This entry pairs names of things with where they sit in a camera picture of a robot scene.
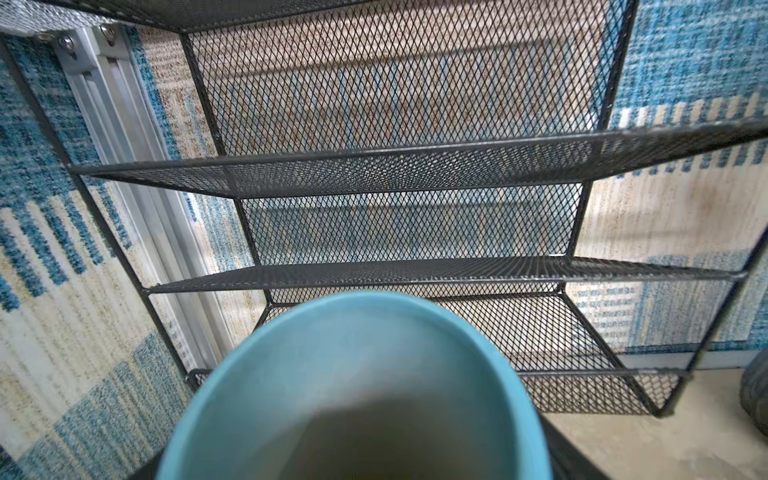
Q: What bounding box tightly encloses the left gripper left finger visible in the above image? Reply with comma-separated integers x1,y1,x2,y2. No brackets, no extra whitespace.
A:
128,451,163,480

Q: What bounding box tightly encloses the red glass vase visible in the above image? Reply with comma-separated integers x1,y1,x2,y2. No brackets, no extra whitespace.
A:
740,350,768,436

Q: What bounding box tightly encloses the black wire shelf rack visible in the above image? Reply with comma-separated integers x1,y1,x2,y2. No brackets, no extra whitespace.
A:
1,1,767,417

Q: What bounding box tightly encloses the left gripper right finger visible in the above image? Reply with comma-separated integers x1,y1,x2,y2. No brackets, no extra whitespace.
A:
539,414,609,480

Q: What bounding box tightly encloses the teal ceramic vase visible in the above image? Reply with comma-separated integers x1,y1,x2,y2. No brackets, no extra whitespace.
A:
157,292,552,479

